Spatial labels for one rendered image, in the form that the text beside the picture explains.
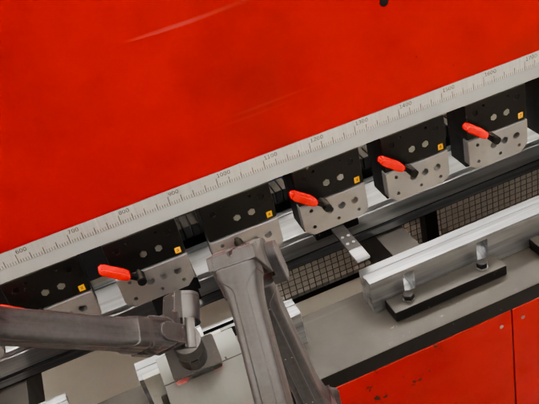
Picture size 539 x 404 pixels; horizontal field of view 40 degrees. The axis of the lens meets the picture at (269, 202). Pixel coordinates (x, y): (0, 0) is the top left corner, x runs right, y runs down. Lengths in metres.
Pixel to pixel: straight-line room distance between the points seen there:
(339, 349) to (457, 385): 0.34
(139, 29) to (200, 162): 0.28
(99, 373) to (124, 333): 1.93
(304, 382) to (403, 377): 0.54
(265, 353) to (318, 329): 0.75
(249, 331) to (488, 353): 0.96
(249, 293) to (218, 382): 0.53
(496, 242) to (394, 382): 0.42
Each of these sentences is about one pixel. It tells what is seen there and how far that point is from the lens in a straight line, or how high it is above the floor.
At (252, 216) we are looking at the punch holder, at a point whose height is 1.28.
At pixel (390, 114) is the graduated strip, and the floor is 1.39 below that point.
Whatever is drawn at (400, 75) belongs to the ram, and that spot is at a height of 1.46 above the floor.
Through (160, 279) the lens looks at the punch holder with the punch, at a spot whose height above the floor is 1.22.
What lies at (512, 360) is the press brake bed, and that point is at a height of 0.66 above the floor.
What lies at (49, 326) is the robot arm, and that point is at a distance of 1.26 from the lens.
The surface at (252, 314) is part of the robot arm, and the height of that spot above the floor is 1.42.
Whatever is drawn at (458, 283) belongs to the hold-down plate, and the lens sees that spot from 1.84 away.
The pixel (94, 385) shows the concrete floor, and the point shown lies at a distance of 3.22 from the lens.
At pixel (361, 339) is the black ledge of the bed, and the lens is 1.78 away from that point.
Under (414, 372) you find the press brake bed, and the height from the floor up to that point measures 0.77.
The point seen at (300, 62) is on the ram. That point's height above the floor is 1.56.
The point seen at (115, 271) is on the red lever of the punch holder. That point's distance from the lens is 1.47.
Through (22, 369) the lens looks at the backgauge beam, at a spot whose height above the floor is 0.92.
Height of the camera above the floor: 2.13
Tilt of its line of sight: 33 degrees down
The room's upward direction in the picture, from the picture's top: 15 degrees counter-clockwise
